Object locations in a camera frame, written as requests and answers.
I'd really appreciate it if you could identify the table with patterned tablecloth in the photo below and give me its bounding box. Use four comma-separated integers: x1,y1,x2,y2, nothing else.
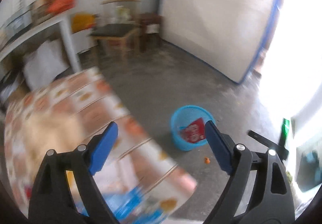
4,67,198,222

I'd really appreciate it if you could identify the white sack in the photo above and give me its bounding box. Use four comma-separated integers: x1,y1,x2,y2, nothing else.
23,40,69,90

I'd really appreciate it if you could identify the yellow plastic bag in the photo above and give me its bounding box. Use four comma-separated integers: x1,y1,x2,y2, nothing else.
71,13,97,33

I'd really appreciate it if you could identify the blue carton box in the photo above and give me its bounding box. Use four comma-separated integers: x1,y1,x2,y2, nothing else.
111,186,166,222

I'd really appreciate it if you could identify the orange plastic bag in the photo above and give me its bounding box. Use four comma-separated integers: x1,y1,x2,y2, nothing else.
46,0,78,13

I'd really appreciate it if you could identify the wooden chair with black seat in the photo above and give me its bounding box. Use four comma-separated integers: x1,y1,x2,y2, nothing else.
91,0,141,60

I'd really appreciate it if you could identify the white board with blue edge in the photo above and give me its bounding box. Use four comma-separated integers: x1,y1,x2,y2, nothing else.
157,0,288,85

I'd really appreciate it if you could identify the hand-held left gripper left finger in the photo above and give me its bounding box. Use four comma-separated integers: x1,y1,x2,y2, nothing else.
28,121,120,224

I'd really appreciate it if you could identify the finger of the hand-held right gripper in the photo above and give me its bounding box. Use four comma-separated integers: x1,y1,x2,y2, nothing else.
248,130,290,161

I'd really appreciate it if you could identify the red snack packet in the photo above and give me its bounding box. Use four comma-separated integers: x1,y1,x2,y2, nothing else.
180,118,207,142

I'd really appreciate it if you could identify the white side table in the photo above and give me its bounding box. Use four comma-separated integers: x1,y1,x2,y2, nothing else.
0,15,82,73

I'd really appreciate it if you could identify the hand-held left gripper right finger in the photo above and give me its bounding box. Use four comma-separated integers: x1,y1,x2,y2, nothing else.
201,121,296,224

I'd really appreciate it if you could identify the white cabinet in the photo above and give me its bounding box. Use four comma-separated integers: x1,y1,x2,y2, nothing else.
72,29,97,55

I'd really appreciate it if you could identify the dark wooden stool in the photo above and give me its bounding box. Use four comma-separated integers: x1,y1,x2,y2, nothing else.
137,13,164,53

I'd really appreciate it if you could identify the blue plastic basket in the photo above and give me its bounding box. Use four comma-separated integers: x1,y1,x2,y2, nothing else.
171,105,217,151

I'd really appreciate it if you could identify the white and green bag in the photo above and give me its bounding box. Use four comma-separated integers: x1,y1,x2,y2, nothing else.
116,6,131,23

